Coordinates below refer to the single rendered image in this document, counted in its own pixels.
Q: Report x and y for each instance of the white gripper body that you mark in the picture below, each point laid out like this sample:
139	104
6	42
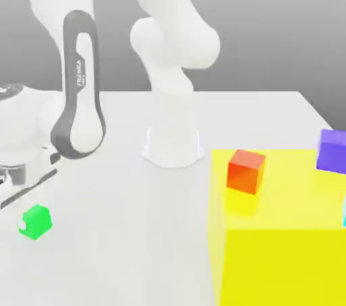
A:
25	192

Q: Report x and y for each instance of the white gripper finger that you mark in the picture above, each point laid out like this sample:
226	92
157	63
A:
21	226

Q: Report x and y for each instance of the small cyan cube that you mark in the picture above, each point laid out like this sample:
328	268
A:
344	214

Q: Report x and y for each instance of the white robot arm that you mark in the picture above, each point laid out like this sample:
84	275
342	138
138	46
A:
173	49

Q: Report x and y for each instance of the small purple cube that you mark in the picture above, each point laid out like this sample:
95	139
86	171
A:
332	154

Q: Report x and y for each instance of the small green cube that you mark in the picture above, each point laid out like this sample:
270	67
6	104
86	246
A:
37	222

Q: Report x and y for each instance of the large yellow box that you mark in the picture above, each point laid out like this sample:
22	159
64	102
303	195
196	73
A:
283	262

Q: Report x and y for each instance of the small red cube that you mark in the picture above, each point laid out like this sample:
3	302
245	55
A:
244	175

